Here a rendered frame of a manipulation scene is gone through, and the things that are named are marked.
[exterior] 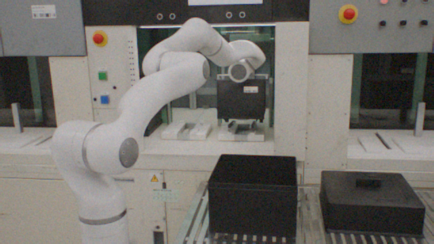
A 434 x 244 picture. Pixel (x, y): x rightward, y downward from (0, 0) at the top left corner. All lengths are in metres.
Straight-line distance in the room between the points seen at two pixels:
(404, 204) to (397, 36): 0.61
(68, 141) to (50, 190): 1.01
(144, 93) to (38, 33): 0.83
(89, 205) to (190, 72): 0.45
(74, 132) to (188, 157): 0.79
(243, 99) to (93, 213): 0.98
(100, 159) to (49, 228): 1.18
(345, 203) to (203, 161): 0.65
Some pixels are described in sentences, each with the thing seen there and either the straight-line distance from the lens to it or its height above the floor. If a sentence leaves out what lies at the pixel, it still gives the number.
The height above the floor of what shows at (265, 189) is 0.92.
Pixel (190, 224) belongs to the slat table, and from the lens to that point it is 1.40.
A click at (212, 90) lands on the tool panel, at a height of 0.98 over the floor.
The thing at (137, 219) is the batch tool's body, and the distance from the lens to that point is 1.92.
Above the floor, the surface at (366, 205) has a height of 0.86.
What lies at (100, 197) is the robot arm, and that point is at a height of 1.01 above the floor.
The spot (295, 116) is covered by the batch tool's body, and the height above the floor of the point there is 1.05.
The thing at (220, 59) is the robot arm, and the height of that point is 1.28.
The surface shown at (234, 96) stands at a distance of 1.83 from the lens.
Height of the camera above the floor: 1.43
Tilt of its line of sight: 15 degrees down
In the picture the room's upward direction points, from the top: 1 degrees counter-clockwise
